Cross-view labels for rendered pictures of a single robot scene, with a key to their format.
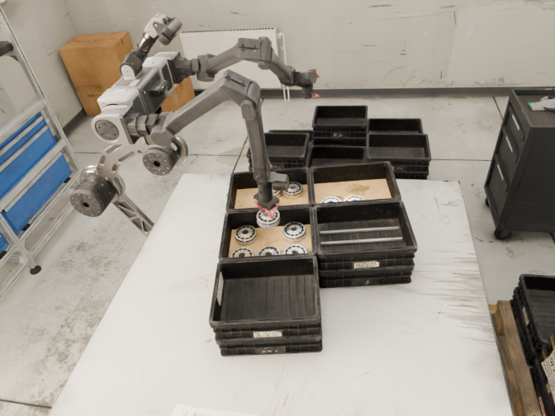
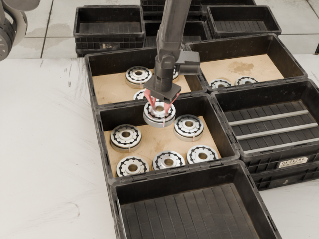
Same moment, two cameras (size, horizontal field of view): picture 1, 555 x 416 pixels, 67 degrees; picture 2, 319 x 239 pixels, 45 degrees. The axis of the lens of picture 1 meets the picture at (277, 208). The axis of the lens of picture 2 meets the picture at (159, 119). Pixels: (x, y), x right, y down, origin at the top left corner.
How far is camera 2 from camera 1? 0.77 m
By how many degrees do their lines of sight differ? 17
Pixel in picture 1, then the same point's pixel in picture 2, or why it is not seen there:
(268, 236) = (154, 136)
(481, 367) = not seen: outside the picture
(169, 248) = (8, 165)
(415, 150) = (256, 23)
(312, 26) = not seen: outside the picture
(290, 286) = (209, 203)
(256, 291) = (166, 217)
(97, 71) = not seen: outside the picture
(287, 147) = (116, 23)
